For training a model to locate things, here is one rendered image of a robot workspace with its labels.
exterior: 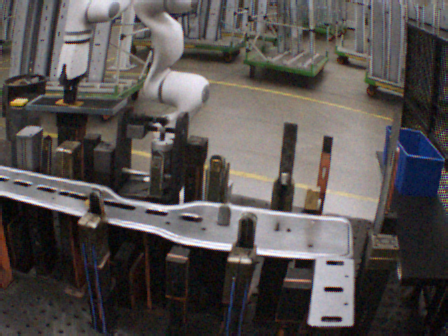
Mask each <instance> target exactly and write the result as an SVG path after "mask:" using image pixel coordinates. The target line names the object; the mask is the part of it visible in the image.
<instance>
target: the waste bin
mask: <svg viewBox="0 0 448 336"><path fill-rule="evenodd" d="M47 79H48V78H47V77H46V76H45V75H41V74H39V75H38V74H33V73H31V74H27V73H26V74H20V75H18V76H12V77H11V78H8V79H6V80H5V81H3V85H2V86H3V89H2V99H1V102H2V117H3V118H6V119H5V125H6V128H5V131H6V141H11V137H10V136H9V129H10V127H9V120H10V118H9V112H10V109H9V108H10V107H12V105H11V102H13V101H15V100H16V99H28V103H29V102H31V101H32V100H34V99H36V98H37V97H39V96H40V95H46V83H47ZM28 103H26V104H28ZM44 112H46V111H40V110H38V111H35V110H29V115H28V120H29V125H28V126H35V127H41V123H42V113H44Z"/></svg>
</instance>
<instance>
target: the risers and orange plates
mask: <svg viewBox="0 0 448 336"><path fill-rule="evenodd" d="M0 198H1V206H2V210H1V216H2V222H3V223H2V226H3V228H4V234H5V241H6V247H7V251H8V256H9V263H10V266H11V267H13V268H15V270H16V271H21V272H23V273H24V274H29V272H30V271H31V270H32V268H33V267H34V265H35V262H34V257H33V251H32V246H31V237H30V233H29V224H28V217H23V212H22V211H20V213H19V209H18V201H16V200H11V199H8V198H4V197H0ZM136 247H137V244H131V243H126V242H125V241H124V242H123V245H122V246H121V247H120V248H119V251H118V252H117V253H116V255H115V257H114V260H115V278H116V286H117V294H118V296H117V301H118V306H120V307H122V308H127V309H131V310H135V308H136V307H137V306H136V305H138V303H139V300H140V299H141V296H142V295H143V293H144V290H145V282H144V279H145V272H144V260H143V253H141V252H140V254H139V256H138V257H137V252H136ZM188 249H189V250H190V254H189V257H190V268H191V269H190V290H189V292H188V294H187V298H186V299H187V311H186V312H187V313H193V314H195V312H196V308H197V306H198V303H199V278H200V266H201V254H200V248H196V247H190V246H189V247H188Z"/></svg>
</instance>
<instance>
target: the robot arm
mask: <svg viewBox="0 0 448 336"><path fill-rule="evenodd" d="M130 2H131V0H70V3H69V8H68V13H67V19H66V25H65V31H64V41H65V43H64V45H63V47H62V50H61V56H60V59H59V66H58V74H57V77H58V79H60V81H59V84H61V85H62V86H63V89H64V97H63V103H64V104H65V103H68V104H72V102H73V101H74V102H76V101H77V96H78V86H79V83H80V79H81V78H82V76H83V75H84V72H85V70H86V68H87V64H88V52H89V40H90V39H89V38H91V36H92V35H93V32H92V30H93V27H94V23H105V22H108V21H111V20H112V19H114V18H116V17H117V16H119V15H121V14H122V13H123V12H124V11H126V10H127V9H128V8H129V6H130ZM197 2H198V0H134V1H133V9H134V11H135V14H136V15H137V17H138V18H140V20H142V21H143V23H144V24H146V26H147V27H148V28H149V29H150V32H151V33H152V38H153V42H154V44H153V46H154V51H155V53H154V58H153V64H152V68H151V69H150V70H149V73H148V75H147V77H146V79H145V82H144V89H143V92H144V95H145V96H146V98H147V99H148V100H150V101H152V102H155V103H159V104H163V105H165V104H168V105H173V106H175V107H176V111H175V112H174V113H170V114H165V115H168V116H169V117H170V119H171V121H170V123H169V124H168V125H165V127H173V128H175V124H176V119H177V116H178V115H179V114H180V113H181V112H188V113H189V114H188V118H189V122H190V120H192V118H193V117H194V115H195V114H196V113H197V112H198V111H199V109H200V108H201V107H202V106H203V105H204V104H205V102H206V101H207V99H208V97H209V95H210V93H211V91H210V85H209V82H208V81H207V79H206V78H204V77H201V76H199V75H196V74H191V73H186V72H184V73H181V72H176V71H171V70H169V68H168V67H170V66H171V65H173V64H174V63H176V62H177V61H178V60H179V58H181V56H182V54H183V48H184V45H183V40H184V37H183V32H182V29H181V26H180V24H179V23H177V22H176V21H175V20H174V19H173V18H171V17H170V16H169V15H168V14H166V13H184V12H190V11H191V10H193V9H194V8H195V6H196V5H197ZM67 76H68V78H67ZM68 81H69V82H68ZM165 115H162V116H165Z"/></svg>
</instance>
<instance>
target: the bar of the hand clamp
mask: <svg viewBox="0 0 448 336"><path fill-rule="evenodd" d="M297 132H298V123H293V122H286V121H284V128H283V136H282V143H283V144H282V152H281V161H280V169H279V177H278V185H277V187H276V191H280V188H281V180H282V173H285V174H290V177H289V185H288V192H291V186H292V178H293V171H294V163H295V156H296V149H295V147H296V140H297Z"/></svg>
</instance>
